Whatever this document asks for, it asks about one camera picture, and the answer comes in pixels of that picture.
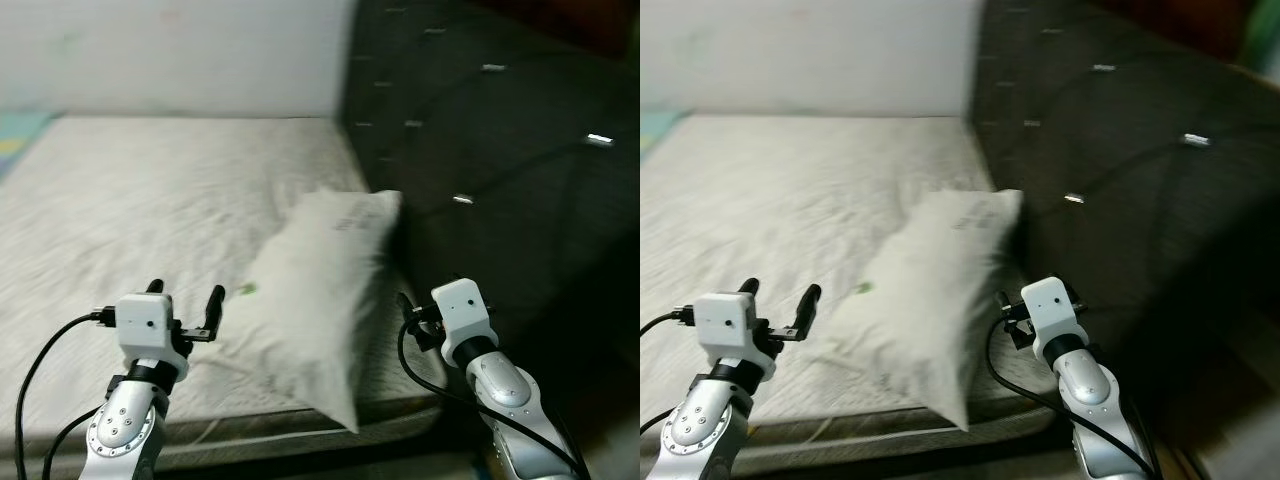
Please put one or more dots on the white pillow with green tree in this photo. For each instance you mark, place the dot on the white pillow with green tree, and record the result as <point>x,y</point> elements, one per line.
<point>930,300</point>
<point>310,300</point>

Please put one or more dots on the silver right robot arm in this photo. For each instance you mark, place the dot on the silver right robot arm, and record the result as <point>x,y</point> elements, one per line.
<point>1090,385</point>
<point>505,385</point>

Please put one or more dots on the white quilted mattress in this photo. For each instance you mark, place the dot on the white quilted mattress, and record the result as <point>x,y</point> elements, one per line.
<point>780,200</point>
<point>150,200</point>

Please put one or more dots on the teal blanket with colourful shapes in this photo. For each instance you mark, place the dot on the teal blanket with colourful shapes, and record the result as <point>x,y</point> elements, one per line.
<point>652,135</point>
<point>15,140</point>

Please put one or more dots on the black tufted headboard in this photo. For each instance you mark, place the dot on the black tufted headboard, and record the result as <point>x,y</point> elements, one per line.
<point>1130,150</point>
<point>500,150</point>

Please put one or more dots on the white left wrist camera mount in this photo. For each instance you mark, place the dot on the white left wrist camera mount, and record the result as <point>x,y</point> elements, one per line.
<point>725,320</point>
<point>145,320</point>

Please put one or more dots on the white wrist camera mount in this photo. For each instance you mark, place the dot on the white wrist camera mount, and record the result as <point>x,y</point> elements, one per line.
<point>145,320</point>
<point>462,310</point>
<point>725,320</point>
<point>1050,308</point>

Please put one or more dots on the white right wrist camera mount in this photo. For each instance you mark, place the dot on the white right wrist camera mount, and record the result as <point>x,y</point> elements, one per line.
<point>462,310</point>
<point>1050,308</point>

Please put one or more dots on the dark bed frame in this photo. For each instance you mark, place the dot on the dark bed frame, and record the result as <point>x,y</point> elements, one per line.
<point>900,455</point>
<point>300,455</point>

